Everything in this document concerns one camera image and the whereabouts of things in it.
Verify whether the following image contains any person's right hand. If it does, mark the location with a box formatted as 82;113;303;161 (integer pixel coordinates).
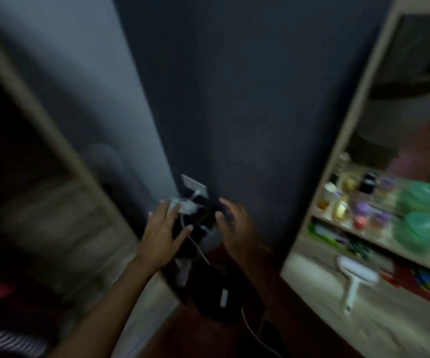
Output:
214;199;262;269

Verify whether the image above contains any person's left hand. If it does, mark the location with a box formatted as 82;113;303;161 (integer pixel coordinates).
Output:
134;201;194;272

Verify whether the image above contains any person's right forearm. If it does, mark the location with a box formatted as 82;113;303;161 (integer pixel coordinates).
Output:
237;253;354;358

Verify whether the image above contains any person's left forearm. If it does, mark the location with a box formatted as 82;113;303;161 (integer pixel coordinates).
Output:
49;257;156;358

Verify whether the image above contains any grey woven basket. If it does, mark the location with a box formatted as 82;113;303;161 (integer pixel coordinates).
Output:
199;227;225;254

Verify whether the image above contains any white cloth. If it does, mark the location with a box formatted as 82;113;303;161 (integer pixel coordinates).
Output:
174;259;193;287

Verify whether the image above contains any white plastic bag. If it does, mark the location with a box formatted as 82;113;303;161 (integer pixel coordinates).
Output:
161;195;200;217

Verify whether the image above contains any black trash bin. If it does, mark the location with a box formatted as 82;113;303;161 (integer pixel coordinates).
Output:
189;257;260;325

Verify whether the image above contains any amber bottle with white cap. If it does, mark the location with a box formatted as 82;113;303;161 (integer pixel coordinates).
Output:
317;182;338;211

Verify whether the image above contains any gold shampoo bottle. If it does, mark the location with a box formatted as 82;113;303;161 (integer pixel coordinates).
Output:
332;197;351;223

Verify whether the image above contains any dark green card packet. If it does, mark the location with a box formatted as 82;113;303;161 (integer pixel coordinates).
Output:
349;240;373;260

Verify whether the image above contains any wooden dressing table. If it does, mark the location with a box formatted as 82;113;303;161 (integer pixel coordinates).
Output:
280;0;430;358

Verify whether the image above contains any purple spray bottle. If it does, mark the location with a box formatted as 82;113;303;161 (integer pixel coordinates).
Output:
368;211;390;234

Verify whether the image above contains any foundation bottle with black cap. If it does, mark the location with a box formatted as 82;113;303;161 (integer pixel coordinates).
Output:
359;173;378;194

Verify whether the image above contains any red box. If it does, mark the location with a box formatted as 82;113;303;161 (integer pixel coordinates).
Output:
381;263;413;291

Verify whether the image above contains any green round jar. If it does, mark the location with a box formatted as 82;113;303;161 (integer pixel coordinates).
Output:
393;211;430;252

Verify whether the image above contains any dressing table mirror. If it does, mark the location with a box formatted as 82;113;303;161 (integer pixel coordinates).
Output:
343;12;430;220

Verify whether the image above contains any black bag with blue strap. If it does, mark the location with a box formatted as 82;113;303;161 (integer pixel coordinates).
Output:
172;208;223;258

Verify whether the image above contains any white power cable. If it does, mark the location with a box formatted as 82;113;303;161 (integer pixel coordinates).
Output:
179;214;283;358

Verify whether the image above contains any white wall outlet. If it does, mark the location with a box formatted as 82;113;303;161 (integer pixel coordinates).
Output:
180;174;208;200

